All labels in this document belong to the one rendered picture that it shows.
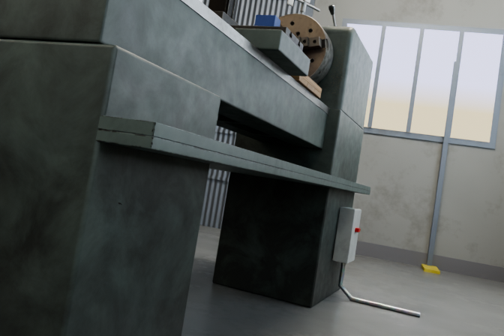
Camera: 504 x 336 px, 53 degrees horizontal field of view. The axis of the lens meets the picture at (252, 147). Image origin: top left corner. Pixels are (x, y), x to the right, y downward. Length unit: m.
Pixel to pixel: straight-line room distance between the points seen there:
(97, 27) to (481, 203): 4.10
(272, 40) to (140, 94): 0.61
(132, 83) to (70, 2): 0.17
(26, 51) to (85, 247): 0.36
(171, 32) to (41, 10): 0.24
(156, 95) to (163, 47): 0.12
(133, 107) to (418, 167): 3.89
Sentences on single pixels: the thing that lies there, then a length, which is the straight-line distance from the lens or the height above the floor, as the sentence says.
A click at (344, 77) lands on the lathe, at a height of 1.01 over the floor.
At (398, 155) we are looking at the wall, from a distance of 4.62.
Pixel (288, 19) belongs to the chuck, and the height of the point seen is 1.21.
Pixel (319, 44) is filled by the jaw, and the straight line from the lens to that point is 2.12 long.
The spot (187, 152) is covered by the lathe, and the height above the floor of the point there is 0.53.
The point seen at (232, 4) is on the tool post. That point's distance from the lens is 1.76.
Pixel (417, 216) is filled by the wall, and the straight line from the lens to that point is 4.61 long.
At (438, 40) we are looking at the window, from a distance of 4.82.
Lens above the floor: 0.50
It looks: 4 degrees up
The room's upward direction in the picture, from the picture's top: 9 degrees clockwise
